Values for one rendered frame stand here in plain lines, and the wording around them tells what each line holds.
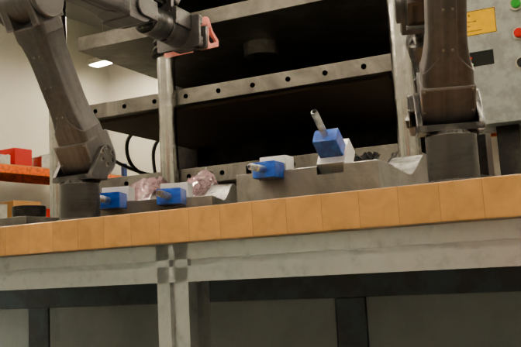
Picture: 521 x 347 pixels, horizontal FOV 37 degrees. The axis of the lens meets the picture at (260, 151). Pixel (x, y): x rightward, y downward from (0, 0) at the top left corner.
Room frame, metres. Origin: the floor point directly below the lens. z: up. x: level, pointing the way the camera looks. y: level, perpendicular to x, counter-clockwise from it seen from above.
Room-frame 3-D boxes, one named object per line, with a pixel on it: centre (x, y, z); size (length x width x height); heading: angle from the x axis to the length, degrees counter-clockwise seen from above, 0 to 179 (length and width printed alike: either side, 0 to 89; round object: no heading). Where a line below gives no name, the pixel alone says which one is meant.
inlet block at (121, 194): (1.35, 0.27, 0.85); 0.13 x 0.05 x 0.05; 172
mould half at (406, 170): (1.53, -0.18, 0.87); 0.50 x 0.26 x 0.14; 155
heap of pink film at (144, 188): (1.60, 0.17, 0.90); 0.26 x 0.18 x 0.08; 172
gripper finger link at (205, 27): (1.53, 0.11, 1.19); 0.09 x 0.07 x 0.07; 151
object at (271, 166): (1.31, -0.01, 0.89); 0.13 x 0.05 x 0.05; 155
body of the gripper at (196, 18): (1.48, 0.16, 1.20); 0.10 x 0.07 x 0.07; 61
